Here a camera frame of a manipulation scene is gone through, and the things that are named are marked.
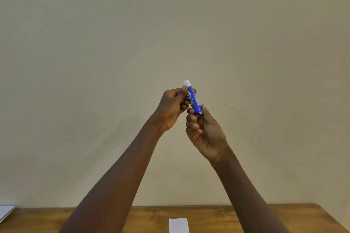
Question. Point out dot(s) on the person's left hand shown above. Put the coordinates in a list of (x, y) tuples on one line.
[(171, 108)]

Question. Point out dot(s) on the person's right hand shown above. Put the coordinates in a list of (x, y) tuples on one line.
[(206, 134)]

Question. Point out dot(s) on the blue glue stick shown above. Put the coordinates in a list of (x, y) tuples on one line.
[(194, 101)]

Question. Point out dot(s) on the white paper card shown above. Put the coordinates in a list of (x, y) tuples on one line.
[(179, 226)]

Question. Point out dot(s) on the person's left forearm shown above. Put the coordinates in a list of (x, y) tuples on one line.
[(114, 183)]

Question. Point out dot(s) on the person's right forearm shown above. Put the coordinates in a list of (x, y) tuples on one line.
[(246, 194)]

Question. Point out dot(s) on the stack of white papers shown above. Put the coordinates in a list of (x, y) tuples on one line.
[(5, 212)]

